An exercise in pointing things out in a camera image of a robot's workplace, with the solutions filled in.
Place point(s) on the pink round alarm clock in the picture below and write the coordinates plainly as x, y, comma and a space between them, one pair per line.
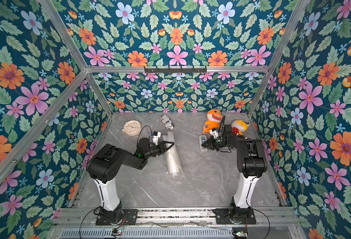
132, 128

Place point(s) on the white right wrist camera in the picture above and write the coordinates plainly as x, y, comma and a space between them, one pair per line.
214, 133

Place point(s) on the white tape dispenser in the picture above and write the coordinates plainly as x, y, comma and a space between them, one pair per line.
202, 140

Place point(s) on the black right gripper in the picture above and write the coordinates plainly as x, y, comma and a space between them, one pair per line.
209, 142

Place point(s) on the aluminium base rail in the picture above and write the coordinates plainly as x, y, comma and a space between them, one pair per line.
180, 223

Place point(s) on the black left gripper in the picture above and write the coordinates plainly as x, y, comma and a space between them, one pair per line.
161, 148

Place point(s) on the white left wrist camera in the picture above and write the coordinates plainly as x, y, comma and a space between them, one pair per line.
155, 137

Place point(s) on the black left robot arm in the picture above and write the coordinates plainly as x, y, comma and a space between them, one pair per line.
104, 167

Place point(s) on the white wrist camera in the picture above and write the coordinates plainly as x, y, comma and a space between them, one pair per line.
155, 137
214, 133

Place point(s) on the yellow plush toy red shorts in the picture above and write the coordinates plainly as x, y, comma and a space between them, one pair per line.
239, 127

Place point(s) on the black hook rail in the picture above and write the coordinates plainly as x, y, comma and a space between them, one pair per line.
170, 70

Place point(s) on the orange shark plush toy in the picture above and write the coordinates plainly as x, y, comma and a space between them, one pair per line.
214, 118

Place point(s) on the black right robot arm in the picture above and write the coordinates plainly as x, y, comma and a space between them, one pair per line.
251, 164

